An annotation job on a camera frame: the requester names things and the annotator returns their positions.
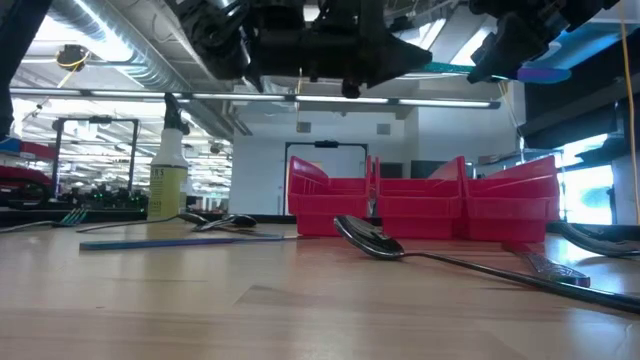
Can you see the bright window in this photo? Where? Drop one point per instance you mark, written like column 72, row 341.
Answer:
column 585, row 195

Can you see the red storage rack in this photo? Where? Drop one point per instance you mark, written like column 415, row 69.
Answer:
column 25, row 150

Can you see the black doorway frame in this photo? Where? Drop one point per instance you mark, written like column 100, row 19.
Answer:
column 325, row 144

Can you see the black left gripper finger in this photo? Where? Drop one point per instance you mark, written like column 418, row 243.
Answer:
column 400, row 62

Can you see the background workbench with equipment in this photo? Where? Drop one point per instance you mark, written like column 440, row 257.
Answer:
column 110, row 200

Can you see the black wall monitor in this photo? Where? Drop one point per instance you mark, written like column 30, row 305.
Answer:
column 391, row 170
column 430, row 169

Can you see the square wall vent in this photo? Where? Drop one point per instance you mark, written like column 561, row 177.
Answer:
column 383, row 129
column 303, row 127

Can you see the red plastic storage bin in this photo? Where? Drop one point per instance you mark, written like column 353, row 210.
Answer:
column 420, row 205
column 330, row 205
column 510, row 205

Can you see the spray bottle with black trigger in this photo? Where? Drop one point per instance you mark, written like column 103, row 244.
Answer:
column 167, row 195

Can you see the black dome ceiling device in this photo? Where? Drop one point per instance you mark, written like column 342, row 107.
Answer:
column 72, row 57

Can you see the long ceiling light bar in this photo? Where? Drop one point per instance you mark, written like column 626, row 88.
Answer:
column 150, row 95

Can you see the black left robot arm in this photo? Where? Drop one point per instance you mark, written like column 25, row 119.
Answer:
column 22, row 60

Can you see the black background rig frame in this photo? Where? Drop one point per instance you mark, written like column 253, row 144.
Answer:
column 95, row 120

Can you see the large silver ventilation duct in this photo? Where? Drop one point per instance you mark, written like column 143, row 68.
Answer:
column 125, row 45

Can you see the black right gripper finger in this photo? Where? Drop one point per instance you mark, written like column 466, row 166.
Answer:
column 510, row 45

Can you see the iridescent fork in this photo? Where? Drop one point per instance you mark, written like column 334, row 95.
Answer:
column 75, row 217

